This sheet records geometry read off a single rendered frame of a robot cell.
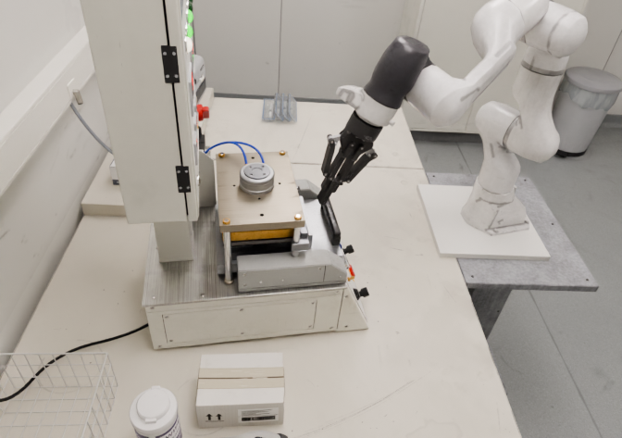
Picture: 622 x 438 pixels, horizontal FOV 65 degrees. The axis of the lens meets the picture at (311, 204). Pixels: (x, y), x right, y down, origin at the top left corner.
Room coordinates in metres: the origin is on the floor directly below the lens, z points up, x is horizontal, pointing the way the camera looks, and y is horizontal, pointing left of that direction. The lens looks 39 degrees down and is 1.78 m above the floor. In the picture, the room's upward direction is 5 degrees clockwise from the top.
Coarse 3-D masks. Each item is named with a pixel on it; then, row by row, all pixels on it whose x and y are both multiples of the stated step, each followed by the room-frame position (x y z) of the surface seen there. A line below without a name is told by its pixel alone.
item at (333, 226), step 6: (330, 204) 0.97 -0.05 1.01; (324, 210) 0.96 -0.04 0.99; (330, 210) 0.95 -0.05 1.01; (330, 216) 0.92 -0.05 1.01; (330, 222) 0.90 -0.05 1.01; (336, 222) 0.90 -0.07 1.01; (330, 228) 0.89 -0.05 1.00; (336, 228) 0.88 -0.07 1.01; (336, 234) 0.86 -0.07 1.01; (336, 240) 0.86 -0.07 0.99
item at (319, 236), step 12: (312, 204) 1.01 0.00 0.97; (216, 216) 0.93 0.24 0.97; (312, 216) 0.97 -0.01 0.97; (324, 216) 0.97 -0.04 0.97; (216, 228) 0.88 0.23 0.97; (312, 228) 0.92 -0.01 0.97; (324, 228) 0.92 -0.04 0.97; (216, 240) 0.84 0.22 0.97; (312, 240) 0.87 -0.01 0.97; (324, 240) 0.88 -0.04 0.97; (336, 252) 0.84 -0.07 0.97
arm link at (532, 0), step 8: (512, 0) 1.13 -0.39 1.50; (520, 0) 1.13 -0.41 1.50; (528, 0) 1.14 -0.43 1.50; (536, 0) 1.14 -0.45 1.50; (544, 0) 1.16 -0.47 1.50; (552, 0) 1.25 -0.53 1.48; (520, 8) 1.12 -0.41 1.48; (528, 8) 1.12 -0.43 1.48; (536, 8) 1.13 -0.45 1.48; (544, 8) 1.15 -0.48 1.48; (528, 16) 1.12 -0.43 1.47; (536, 16) 1.13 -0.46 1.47; (528, 24) 1.12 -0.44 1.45; (536, 24) 1.15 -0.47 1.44; (520, 40) 1.24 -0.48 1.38
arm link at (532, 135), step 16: (528, 80) 1.25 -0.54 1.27; (544, 80) 1.23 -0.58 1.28; (528, 96) 1.24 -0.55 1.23; (544, 96) 1.23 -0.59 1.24; (528, 112) 1.22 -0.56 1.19; (544, 112) 1.22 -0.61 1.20; (512, 128) 1.24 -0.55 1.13; (528, 128) 1.21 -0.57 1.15; (544, 128) 1.20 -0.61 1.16; (512, 144) 1.22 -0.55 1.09; (528, 144) 1.19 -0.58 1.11; (544, 144) 1.17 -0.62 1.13; (544, 160) 1.18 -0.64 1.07
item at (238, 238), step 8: (232, 232) 0.78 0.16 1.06; (240, 232) 0.78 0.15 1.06; (248, 232) 0.79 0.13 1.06; (256, 232) 0.79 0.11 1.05; (264, 232) 0.79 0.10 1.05; (272, 232) 0.80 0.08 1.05; (280, 232) 0.80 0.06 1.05; (288, 232) 0.81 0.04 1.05; (232, 240) 0.78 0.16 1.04; (240, 240) 0.78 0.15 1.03; (248, 240) 0.79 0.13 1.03; (256, 240) 0.79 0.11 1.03; (264, 240) 0.80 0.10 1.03; (272, 240) 0.80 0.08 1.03; (280, 240) 0.80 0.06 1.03; (288, 240) 0.81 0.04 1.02
